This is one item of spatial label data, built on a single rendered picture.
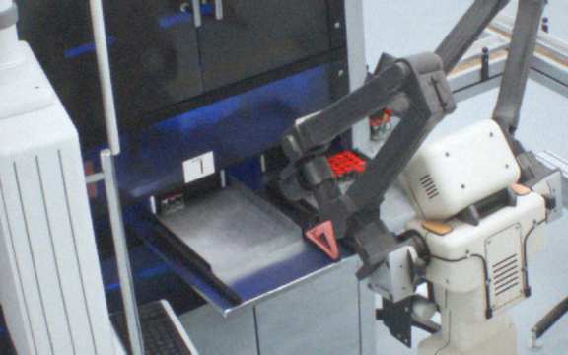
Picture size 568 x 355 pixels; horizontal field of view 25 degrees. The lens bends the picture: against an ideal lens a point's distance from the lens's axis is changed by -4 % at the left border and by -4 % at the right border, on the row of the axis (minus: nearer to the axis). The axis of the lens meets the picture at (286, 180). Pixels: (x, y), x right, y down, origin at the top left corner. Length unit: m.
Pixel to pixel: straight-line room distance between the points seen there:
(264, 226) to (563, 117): 2.60
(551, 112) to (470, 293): 3.09
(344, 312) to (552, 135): 1.94
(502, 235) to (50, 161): 0.92
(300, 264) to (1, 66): 0.99
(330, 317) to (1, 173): 1.63
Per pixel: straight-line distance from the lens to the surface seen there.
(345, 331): 3.92
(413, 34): 6.47
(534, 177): 2.85
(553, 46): 4.14
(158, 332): 3.10
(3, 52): 2.58
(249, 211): 3.40
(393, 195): 3.43
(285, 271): 3.16
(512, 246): 2.71
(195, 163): 3.33
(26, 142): 2.44
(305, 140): 2.69
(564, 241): 4.86
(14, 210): 2.49
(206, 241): 3.30
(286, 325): 3.76
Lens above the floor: 2.67
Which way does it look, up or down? 30 degrees down
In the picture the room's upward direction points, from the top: 4 degrees counter-clockwise
